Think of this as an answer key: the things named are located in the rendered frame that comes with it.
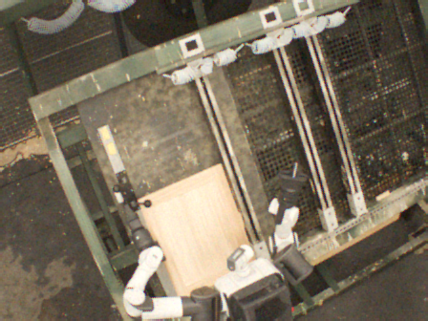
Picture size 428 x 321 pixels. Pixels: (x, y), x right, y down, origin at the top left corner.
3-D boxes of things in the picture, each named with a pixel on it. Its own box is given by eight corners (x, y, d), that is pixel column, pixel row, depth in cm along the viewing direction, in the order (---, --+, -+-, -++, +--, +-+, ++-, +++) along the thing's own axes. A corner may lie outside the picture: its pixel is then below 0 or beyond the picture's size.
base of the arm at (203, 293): (213, 314, 264) (224, 324, 253) (185, 318, 259) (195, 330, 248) (213, 283, 261) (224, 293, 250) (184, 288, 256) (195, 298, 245)
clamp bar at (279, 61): (319, 229, 323) (341, 242, 300) (249, 13, 290) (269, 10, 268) (335, 222, 325) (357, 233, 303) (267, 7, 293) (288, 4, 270)
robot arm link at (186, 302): (178, 316, 256) (209, 313, 260) (182, 326, 248) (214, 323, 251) (178, 292, 254) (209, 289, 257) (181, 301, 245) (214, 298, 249)
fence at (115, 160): (169, 303, 302) (171, 306, 299) (96, 128, 276) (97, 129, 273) (178, 299, 304) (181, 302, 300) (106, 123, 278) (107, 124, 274)
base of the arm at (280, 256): (310, 265, 270) (316, 268, 259) (288, 284, 270) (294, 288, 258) (289, 241, 270) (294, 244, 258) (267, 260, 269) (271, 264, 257)
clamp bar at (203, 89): (252, 264, 313) (270, 279, 291) (172, 41, 281) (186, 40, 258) (269, 255, 316) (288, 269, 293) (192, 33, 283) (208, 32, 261)
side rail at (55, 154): (122, 317, 302) (127, 327, 292) (34, 117, 272) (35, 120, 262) (133, 313, 304) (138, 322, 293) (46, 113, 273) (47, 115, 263)
